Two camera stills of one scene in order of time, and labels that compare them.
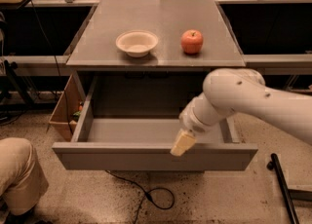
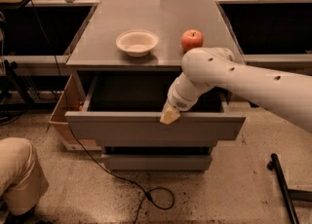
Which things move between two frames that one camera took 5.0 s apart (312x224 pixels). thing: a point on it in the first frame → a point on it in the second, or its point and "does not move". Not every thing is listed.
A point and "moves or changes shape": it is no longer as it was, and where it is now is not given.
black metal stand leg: (274, 165) does not move
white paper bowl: (136, 43) does not move
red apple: (192, 41) does not move
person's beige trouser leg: (23, 181) does not move
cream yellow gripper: (191, 121) → (177, 102)
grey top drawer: (130, 123) moves or changes shape
